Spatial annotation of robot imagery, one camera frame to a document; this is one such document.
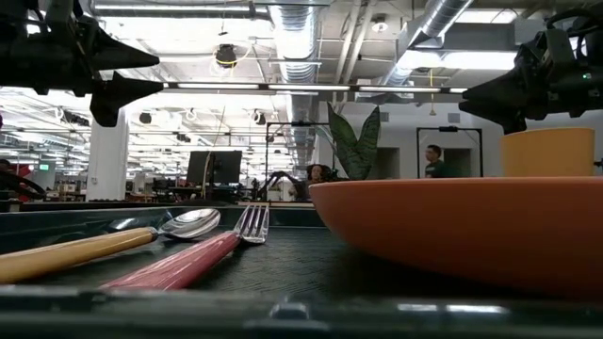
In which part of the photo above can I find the white building column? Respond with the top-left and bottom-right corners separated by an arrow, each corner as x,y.
86,107 -> 131,202

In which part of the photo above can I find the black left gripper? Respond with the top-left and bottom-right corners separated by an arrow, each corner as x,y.
0,0 -> 164,128

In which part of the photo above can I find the spoon with yellow handle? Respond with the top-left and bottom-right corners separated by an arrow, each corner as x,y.
0,208 -> 221,285

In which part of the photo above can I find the black ceiling dome device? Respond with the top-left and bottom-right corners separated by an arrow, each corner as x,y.
215,43 -> 238,70

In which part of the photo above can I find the orange plate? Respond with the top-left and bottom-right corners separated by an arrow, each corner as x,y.
308,176 -> 603,298

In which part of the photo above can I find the dark green tray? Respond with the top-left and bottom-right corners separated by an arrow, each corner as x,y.
0,204 -> 603,302

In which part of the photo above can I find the fork with red handle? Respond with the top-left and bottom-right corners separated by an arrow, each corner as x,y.
101,203 -> 270,291

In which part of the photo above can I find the black monitor on desk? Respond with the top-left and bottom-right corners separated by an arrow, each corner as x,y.
186,150 -> 243,186

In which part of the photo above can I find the black metal rig frame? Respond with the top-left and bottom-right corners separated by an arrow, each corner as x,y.
416,125 -> 484,179
265,121 -> 331,202

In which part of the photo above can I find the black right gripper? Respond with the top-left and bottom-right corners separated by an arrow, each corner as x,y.
458,27 -> 603,136

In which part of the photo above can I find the person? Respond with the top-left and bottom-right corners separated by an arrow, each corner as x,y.
301,163 -> 332,202
424,144 -> 449,179

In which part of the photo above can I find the orange cup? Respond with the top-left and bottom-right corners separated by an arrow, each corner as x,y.
499,126 -> 596,178

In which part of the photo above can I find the long ceiling light strip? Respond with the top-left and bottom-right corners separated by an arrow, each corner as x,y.
164,82 -> 468,94

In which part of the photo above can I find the green plant in white pot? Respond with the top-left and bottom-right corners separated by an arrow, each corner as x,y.
327,104 -> 382,182

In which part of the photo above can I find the silver ventilation duct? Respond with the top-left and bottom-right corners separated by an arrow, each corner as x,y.
268,0 -> 327,166
376,0 -> 475,90

